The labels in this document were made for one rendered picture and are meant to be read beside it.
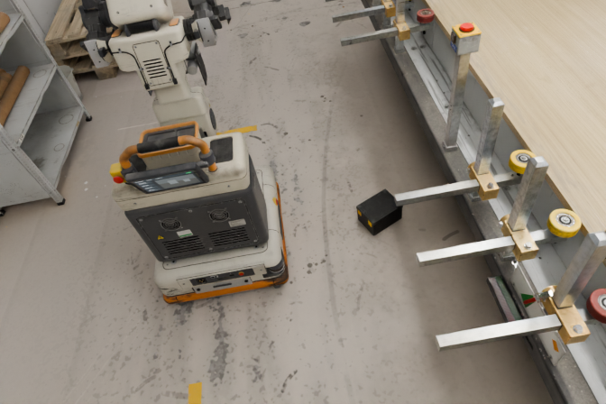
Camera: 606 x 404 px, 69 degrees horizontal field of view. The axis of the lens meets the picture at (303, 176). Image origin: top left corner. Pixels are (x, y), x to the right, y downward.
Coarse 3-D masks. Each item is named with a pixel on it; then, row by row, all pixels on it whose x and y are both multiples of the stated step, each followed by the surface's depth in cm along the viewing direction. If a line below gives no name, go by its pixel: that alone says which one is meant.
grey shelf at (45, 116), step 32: (0, 0) 275; (32, 32) 292; (0, 64) 306; (32, 64) 308; (32, 96) 283; (64, 96) 330; (0, 128) 240; (32, 128) 326; (64, 128) 320; (0, 160) 254; (32, 160) 300; (64, 160) 298; (0, 192) 272; (32, 192) 276
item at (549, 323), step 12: (588, 312) 110; (504, 324) 111; (516, 324) 110; (528, 324) 110; (540, 324) 110; (552, 324) 109; (588, 324) 110; (444, 336) 111; (456, 336) 110; (468, 336) 110; (480, 336) 110; (492, 336) 109; (504, 336) 110; (516, 336) 111; (444, 348) 110
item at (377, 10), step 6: (408, 0) 231; (378, 6) 231; (408, 6) 230; (414, 6) 231; (348, 12) 232; (354, 12) 231; (360, 12) 230; (366, 12) 230; (372, 12) 230; (378, 12) 231; (384, 12) 231; (336, 18) 230; (342, 18) 231; (348, 18) 231; (354, 18) 232
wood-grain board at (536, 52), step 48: (432, 0) 217; (480, 0) 210; (528, 0) 204; (576, 0) 198; (480, 48) 184; (528, 48) 180; (576, 48) 175; (528, 96) 160; (576, 96) 156; (528, 144) 145; (576, 144) 142; (576, 192) 129
